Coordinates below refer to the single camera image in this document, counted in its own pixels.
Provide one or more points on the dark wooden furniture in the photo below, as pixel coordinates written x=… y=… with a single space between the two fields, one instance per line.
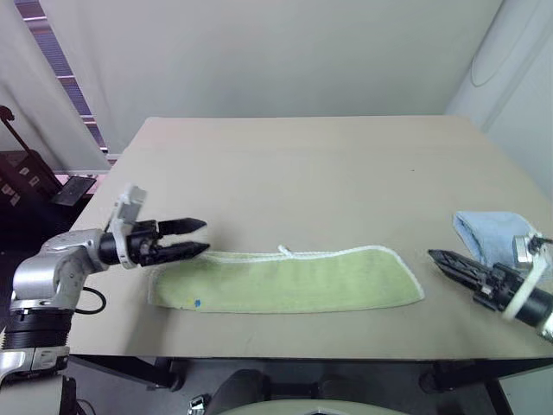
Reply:
x=21 y=181

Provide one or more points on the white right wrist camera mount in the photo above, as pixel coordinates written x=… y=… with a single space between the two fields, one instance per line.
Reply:
x=524 y=290

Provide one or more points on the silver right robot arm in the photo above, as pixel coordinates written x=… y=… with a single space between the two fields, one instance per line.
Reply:
x=538 y=308

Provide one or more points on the small chrome part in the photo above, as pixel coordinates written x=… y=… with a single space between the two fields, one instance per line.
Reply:
x=198 y=405

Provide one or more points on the folded light blue towel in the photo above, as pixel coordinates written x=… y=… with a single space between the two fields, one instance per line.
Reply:
x=488 y=233

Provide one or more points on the black tilted flat panel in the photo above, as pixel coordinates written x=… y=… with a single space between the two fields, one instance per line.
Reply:
x=72 y=190

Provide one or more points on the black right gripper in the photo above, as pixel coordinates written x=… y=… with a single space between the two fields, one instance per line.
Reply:
x=499 y=289

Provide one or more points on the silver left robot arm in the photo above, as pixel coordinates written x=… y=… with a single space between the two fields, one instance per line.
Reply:
x=38 y=269

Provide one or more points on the green towel with white hem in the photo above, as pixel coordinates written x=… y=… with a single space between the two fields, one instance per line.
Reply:
x=285 y=281

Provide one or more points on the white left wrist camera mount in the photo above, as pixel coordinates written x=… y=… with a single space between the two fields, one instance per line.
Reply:
x=129 y=208

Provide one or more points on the pale robot torso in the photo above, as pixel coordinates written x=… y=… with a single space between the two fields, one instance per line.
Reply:
x=315 y=408

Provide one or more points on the window blind strip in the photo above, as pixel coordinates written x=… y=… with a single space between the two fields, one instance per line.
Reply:
x=65 y=65

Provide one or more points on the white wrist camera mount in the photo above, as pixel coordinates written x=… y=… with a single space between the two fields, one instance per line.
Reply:
x=524 y=290
x=129 y=208

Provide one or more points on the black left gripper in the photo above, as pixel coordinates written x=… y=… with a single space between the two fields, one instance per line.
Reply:
x=144 y=246

